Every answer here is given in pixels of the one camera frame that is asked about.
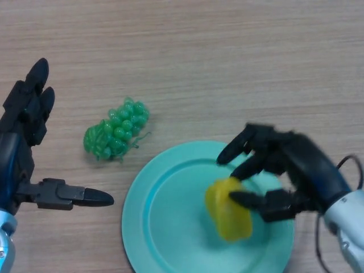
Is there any green grape bunch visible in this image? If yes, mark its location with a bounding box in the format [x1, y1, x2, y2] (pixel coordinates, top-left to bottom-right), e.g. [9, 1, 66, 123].
[82, 96, 151, 163]

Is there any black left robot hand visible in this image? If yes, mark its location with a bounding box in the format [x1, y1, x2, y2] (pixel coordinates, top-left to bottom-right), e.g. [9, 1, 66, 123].
[0, 57, 115, 216]

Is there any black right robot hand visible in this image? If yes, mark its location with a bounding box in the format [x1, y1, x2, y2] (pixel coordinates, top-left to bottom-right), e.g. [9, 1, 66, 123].
[216, 123, 353, 223]

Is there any yellow starfruit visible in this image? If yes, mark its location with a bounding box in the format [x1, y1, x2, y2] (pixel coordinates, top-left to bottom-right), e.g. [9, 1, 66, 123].
[205, 177, 253, 242]

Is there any teal round plate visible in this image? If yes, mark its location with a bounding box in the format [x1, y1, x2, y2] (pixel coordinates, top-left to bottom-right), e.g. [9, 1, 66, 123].
[121, 140, 295, 273]

